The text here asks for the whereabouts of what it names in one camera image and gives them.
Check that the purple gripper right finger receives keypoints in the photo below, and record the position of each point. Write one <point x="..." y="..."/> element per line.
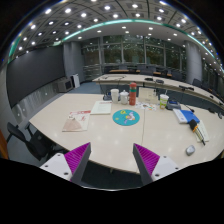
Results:
<point x="146" y="161"/>

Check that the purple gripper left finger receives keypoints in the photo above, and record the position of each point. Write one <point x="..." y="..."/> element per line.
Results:
<point x="77" y="160"/>

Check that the grey computer mouse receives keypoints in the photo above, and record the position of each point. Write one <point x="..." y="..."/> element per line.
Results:
<point x="190" y="150"/>

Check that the round teal mouse pad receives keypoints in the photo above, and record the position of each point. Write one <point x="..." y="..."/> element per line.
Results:
<point x="126" y="117"/>

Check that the red pink magazine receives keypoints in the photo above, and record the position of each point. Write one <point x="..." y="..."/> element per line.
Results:
<point x="77" y="121"/>

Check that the black office chair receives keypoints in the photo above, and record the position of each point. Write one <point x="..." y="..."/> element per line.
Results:
<point x="38" y="145"/>

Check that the colourful sticker sheet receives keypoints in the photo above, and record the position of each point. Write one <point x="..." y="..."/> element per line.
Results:
<point x="146" y="106"/>

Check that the white paper booklet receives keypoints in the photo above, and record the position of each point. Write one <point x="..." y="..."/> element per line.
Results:
<point x="101" y="107"/>

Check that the black yellow brush tool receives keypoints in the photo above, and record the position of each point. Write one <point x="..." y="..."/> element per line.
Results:
<point x="194" y="127"/>

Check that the dark desk phone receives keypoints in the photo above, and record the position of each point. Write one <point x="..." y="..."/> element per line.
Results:
<point x="173" y="105"/>

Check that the blue notebook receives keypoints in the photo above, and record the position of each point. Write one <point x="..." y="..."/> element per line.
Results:
<point x="185" y="116"/>

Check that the white ruled notepad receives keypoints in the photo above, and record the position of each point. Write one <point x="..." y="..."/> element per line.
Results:
<point x="203" y="131"/>

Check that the green white cup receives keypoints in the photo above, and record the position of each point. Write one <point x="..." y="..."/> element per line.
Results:
<point x="163" y="101"/>

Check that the white card sign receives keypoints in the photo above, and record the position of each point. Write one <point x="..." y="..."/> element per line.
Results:
<point x="147" y="95"/>

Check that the white lidded mug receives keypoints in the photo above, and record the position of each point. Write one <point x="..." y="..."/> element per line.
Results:
<point x="124" y="97"/>

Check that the white box appliance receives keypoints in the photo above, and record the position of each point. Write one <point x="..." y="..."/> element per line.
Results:
<point x="64" y="85"/>

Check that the white paper cup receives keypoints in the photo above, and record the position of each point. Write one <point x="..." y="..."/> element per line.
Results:
<point x="115" y="95"/>

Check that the red thermos bottle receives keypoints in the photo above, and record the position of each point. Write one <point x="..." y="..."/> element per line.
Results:
<point x="132" y="93"/>

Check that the long curved rear table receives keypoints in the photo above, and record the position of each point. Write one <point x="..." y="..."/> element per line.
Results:
<point x="162" y="83"/>

